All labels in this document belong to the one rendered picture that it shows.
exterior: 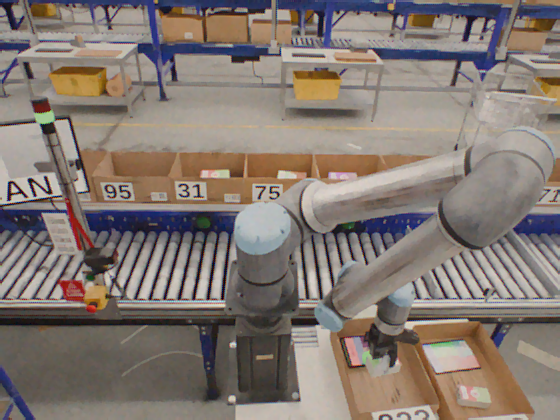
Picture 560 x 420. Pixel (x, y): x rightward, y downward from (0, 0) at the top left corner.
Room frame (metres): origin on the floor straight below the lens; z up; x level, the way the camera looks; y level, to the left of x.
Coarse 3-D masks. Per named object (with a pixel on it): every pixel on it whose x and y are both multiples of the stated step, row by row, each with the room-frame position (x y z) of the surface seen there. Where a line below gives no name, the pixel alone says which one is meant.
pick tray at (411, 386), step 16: (352, 320) 1.05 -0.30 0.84; (368, 320) 1.06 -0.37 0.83; (336, 336) 0.96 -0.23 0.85; (336, 352) 0.93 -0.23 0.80; (400, 352) 0.96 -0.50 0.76; (352, 368) 0.89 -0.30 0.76; (400, 368) 0.89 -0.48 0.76; (416, 368) 0.87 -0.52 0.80; (352, 384) 0.82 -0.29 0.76; (368, 384) 0.82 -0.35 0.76; (384, 384) 0.82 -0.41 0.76; (400, 384) 0.83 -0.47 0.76; (416, 384) 0.83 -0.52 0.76; (352, 400) 0.72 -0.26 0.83; (368, 400) 0.76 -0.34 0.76; (384, 400) 0.76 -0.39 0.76; (400, 400) 0.76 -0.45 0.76; (416, 400) 0.77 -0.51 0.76; (432, 400) 0.74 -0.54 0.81; (352, 416) 0.69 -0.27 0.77; (368, 416) 0.66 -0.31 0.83
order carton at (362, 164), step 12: (324, 156) 2.09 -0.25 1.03; (336, 156) 2.10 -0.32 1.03; (348, 156) 2.10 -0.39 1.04; (360, 156) 2.10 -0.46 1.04; (372, 156) 2.10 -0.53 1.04; (324, 168) 2.09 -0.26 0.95; (336, 168) 2.10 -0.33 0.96; (348, 168) 2.10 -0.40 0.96; (360, 168) 2.10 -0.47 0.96; (372, 168) 2.11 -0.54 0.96; (384, 168) 1.98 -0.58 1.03; (324, 180) 1.80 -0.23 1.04; (336, 180) 1.81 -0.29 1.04; (348, 180) 1.81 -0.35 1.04
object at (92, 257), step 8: (96, 248) 1.14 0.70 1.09; (104, 248) 1.15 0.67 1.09; (112, 248) 1.15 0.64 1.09; (88, 256) 1.10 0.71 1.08; (96, 256) 1.10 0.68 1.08; (104, 256) 1.10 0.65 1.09; (112, 256) 1.11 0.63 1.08; (88, 264) 1.09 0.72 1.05; (96, 264) 1.10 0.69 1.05; (104, 264) 1.10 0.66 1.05; (112, 264) 1.10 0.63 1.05; (96, 272) 1.11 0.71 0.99; (104, 272) 1.11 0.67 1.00
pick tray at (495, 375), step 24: (432, 336) 1.04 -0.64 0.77; (456, 336) 1.05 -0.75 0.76; (480, 336) 1.02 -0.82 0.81; (480, 360) 0.94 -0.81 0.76; (504, 360) 0.88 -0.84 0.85; (432, 384) 0.80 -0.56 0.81; (456, 384) 0.83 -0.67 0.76; (480, 384) 0.83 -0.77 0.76; (504, 384) 0.82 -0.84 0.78; (456, 408) 0.74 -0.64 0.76; (504, 408) 0.75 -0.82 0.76; (528, 408) 0.71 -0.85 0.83
